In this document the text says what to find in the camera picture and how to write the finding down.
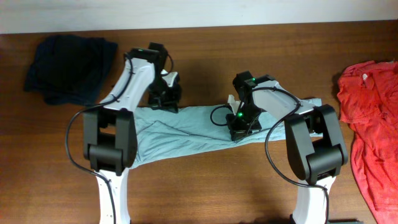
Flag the red t-shirt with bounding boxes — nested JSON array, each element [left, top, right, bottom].
[[337, 61, 397, 223]]

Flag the light blue t-shirt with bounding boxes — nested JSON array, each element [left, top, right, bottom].
[[129, 98, 323, 170]]

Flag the folded dark navy garment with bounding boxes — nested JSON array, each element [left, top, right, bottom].
[[24, 35, 118, 106]]

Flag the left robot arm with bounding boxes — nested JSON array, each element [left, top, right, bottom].
[[83, 42, 182, 223]]

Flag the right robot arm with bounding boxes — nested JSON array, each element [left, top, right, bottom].
[[226, 71, 348, 223]]

